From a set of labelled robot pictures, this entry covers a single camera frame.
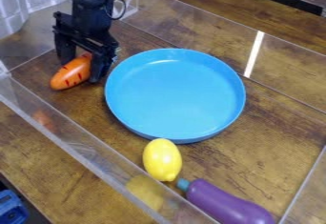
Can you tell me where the purple toy eggplant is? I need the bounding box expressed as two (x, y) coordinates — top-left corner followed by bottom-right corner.
(177, 178), (276, 224)

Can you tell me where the orange toy carrot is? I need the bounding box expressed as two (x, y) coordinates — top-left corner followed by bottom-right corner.
(50, 52), (93, 91)

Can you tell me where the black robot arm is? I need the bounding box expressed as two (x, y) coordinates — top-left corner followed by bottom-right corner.
(54, 0), (119, 83)

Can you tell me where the blue round tray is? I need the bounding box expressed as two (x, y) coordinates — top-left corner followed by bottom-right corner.
(105, 49), (246, 144)

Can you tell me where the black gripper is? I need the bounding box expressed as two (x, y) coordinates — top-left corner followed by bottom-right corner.
(54, 0), (118, 83)

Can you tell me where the blue plastic object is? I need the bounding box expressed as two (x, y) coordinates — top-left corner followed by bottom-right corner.
(0, 190), (30, 224)

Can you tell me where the clear acrylic enclosure wall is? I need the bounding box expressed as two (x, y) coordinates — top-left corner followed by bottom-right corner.
(0, 0), (326, 224)

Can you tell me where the yellow toy lemon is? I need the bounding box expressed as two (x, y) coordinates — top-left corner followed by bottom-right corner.
(144, 138), (182, 182)

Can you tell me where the black cable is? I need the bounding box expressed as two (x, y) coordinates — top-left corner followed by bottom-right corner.
(107, 0), (128, 21)

